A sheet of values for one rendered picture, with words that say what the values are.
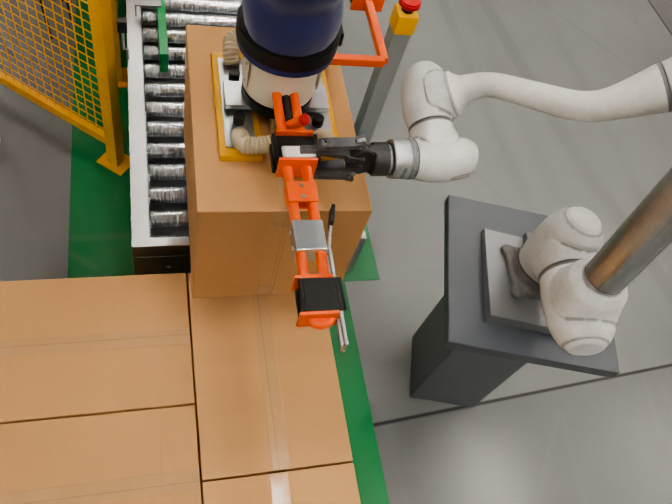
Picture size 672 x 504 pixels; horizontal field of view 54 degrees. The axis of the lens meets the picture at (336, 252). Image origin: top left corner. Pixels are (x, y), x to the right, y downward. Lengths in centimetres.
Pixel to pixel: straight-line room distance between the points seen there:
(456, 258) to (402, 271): 85
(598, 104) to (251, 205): 75
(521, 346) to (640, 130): 228
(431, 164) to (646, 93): 44
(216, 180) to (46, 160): 151
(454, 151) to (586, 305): 49
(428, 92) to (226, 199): 51
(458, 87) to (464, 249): 60
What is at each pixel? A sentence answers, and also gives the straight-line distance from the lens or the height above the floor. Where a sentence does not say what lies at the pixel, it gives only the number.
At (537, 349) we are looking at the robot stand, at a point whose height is 75.
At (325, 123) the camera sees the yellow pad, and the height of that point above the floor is 109.
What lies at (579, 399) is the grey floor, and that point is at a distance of 285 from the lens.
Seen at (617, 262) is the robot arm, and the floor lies 119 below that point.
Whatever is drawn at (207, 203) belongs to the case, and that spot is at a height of 107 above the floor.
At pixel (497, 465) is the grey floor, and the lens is 259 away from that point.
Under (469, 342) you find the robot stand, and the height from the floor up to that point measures 75.
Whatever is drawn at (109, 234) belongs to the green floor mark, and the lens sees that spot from 270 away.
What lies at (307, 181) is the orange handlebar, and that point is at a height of 122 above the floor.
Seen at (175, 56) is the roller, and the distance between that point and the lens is 255.
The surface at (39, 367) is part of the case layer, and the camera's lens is 189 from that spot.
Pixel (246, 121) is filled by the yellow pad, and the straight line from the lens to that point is 160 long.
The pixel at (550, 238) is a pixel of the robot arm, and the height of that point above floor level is 99.
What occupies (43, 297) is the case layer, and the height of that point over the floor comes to 54.
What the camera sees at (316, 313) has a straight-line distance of 118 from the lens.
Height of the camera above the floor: 228
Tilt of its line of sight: 56 degrees down
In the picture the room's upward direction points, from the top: 22 degrees clockwise
